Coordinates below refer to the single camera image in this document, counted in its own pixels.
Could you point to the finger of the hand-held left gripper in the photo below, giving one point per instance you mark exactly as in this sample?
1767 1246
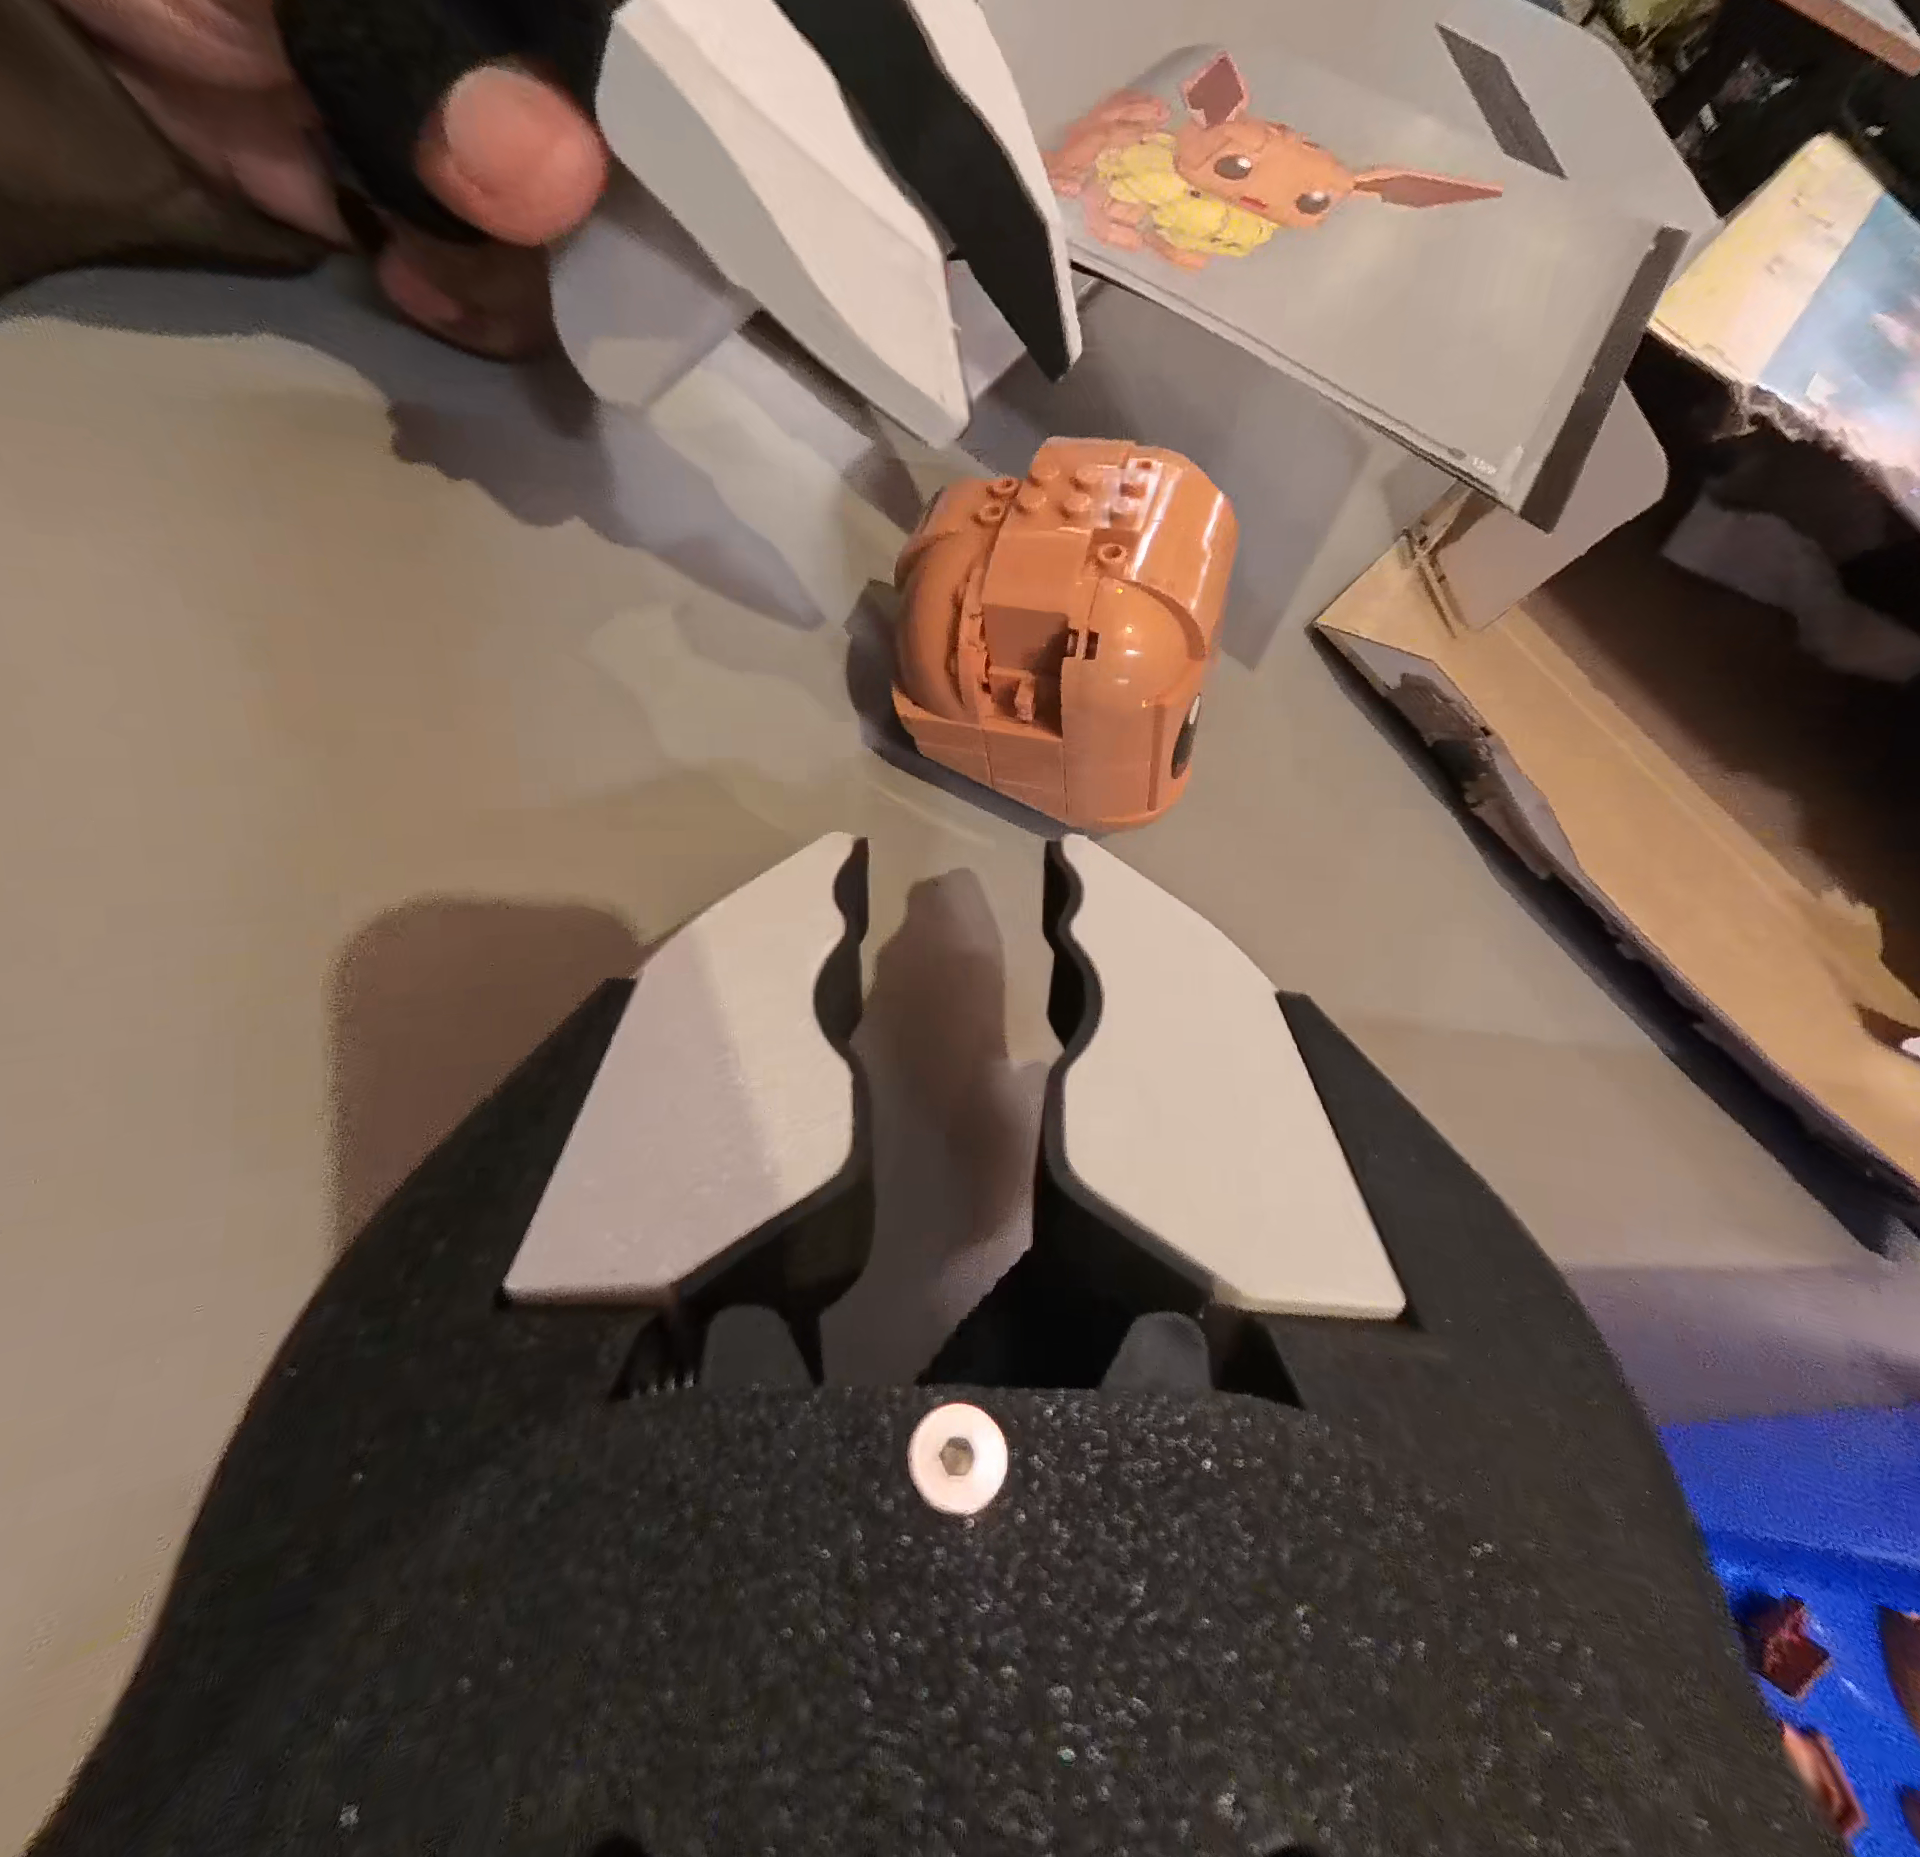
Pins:
797 209
947 118

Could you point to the brown brick head model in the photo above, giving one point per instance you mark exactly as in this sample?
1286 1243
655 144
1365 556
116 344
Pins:
1050 657

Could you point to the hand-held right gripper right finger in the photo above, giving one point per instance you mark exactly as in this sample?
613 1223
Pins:
1231 1137

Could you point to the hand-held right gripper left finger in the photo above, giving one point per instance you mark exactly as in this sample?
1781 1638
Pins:
678 1137

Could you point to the grey desk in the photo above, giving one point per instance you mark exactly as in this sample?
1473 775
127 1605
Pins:
301 779

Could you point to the pile of brown bricks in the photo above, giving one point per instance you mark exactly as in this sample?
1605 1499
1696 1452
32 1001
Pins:
1830 1708

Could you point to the person's left hand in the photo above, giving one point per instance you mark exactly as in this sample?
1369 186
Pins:
511 163

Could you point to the fox print instruction booklet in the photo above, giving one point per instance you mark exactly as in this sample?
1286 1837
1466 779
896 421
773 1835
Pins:
1350 299

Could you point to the blue plastic bin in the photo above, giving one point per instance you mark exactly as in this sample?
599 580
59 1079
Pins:
1801 1529

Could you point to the printed cardboard box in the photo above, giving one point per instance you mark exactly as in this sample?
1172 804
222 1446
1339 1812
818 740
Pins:
1682 808

